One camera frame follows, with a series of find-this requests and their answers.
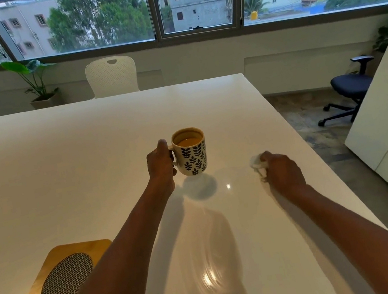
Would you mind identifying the person's left hand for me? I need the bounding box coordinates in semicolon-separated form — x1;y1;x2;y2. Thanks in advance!
143;137;181;198

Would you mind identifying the person's right hand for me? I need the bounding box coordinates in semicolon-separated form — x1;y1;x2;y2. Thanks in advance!
256;146;308;198

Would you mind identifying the white tissue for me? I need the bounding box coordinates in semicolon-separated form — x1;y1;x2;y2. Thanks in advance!
248;153;269;173

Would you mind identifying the white mug with leaf print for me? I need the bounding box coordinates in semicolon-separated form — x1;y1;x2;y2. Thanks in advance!
165;125;212;180

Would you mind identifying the person's left forearm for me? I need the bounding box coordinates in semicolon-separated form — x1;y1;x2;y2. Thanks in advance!
50;174;196;294

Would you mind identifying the person's right forearm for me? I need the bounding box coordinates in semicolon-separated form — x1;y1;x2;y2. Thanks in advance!
271;167;388;294

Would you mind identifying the brown tea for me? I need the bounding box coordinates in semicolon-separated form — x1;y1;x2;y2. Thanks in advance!
174;134;203;149

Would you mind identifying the white perforated chair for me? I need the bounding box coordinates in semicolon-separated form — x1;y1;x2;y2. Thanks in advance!
83;53;141;100

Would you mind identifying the black office chair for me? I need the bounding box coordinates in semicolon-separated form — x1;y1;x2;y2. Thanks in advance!
308;53;385;129

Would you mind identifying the potted green plant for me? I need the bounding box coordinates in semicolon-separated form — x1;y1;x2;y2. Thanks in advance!
0;52;64;114

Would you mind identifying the wooden coaster with patterned oval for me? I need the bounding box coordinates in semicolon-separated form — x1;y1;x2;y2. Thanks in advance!
1;236;122;294

